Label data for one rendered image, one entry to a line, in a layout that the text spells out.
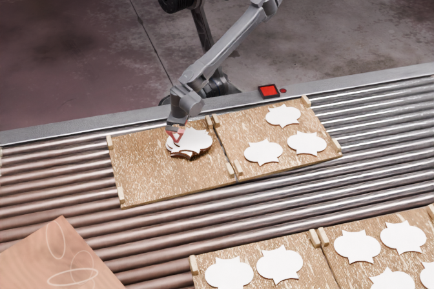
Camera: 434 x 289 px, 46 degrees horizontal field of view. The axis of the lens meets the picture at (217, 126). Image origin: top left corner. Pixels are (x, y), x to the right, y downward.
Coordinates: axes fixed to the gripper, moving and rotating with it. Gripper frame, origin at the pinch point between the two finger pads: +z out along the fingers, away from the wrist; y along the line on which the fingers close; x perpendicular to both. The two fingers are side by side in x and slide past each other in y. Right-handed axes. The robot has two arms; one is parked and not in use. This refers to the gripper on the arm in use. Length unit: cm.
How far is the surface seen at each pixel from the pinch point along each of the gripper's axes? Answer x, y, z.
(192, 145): -5.4, -3.4, 2.4
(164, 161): 3.9, -8.2, 8.2
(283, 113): -35.7, 26.3, 5.8
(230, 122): -15.7, 17.8, 7.4
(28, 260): 28, -63, -1
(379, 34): -99, 251, 95
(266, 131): -30.5, 15.6, 7.2
